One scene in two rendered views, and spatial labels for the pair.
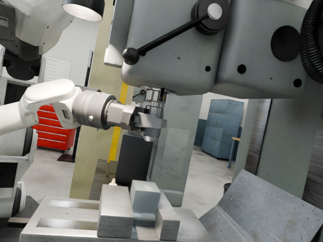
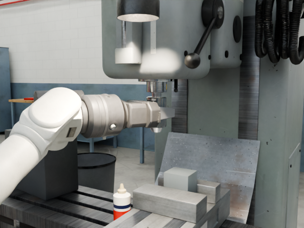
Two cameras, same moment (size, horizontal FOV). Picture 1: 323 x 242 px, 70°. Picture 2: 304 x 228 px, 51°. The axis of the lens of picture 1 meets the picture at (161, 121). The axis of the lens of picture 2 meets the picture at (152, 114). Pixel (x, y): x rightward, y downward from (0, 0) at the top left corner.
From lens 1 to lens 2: 0.56 m
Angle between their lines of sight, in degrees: 46
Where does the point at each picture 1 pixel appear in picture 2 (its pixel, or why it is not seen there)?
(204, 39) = not seen: hidden behind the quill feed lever
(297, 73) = (240, 50)
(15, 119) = (34, 160)
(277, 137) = (202, 97)
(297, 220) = (242, 153)
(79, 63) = not seen: outside the picture
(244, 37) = (225, 28)
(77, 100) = (91, 111)
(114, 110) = (137, 111)
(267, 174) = (199, 129)
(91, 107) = (112, 115)
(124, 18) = not seen: hidden behind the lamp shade
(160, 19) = (190, 20)
